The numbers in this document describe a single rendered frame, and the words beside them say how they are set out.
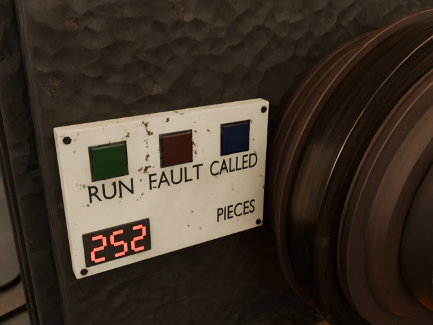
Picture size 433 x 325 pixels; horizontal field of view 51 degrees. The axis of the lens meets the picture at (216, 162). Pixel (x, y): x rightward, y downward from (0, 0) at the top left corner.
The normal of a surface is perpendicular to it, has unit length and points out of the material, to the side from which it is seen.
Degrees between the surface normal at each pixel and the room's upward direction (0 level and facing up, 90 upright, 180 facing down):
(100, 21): 90
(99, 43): 90
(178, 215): 90
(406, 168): 64
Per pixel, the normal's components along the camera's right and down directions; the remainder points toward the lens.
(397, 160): -0.44, -0.15
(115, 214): 0.48, 0.34
